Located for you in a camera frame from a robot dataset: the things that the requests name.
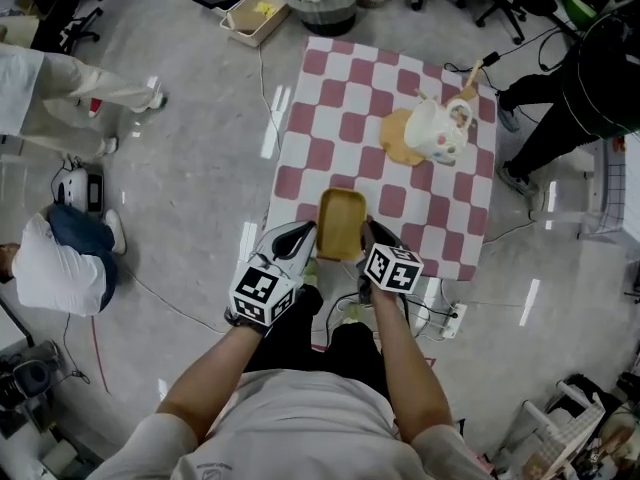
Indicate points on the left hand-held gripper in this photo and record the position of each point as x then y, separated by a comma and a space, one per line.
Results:
265, 288

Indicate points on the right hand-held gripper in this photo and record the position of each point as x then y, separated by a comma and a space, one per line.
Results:
395, 268

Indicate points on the yellow wooden tray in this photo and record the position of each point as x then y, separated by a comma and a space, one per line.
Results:
340, 223

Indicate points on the person's left forearm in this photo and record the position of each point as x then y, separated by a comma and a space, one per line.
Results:
210, 383

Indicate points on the person's right forearm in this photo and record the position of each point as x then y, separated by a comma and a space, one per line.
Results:
410, 368

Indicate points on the person's left hand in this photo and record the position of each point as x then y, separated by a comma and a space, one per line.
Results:
245, 324

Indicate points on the person's left shoe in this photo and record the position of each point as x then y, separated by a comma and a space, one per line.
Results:
310, 270

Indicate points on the person's shoe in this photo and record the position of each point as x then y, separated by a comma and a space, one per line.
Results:
356, 314
310, 270

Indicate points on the person's right shoe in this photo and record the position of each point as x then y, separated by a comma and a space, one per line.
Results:
356, 314

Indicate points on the wooden mug stand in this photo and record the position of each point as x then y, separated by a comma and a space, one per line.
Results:
392, 138

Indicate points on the person's black trousers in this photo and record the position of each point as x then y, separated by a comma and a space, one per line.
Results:
350, 348

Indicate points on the white power strip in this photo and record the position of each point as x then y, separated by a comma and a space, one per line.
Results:
454, 320

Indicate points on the white patterned mug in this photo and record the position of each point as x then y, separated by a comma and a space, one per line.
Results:
432, 133

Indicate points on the person's white t-shirt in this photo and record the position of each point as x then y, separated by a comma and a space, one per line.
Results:
300, 428

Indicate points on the pink checkered cloth table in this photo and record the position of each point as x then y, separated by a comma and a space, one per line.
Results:
350, 93

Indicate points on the white floor device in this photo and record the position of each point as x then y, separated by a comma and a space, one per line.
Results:
75, 188

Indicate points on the grey laundry basket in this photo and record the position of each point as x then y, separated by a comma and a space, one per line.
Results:
325, 13

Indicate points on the beige storage bin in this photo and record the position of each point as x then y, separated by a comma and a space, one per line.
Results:
255, 18

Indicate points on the dark rolling chair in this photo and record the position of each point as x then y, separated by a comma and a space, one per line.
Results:
32, 378

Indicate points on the white grid cloth table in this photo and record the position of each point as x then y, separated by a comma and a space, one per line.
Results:
620, 193

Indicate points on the small checked cloth table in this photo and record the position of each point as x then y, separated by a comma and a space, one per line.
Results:
565, 433

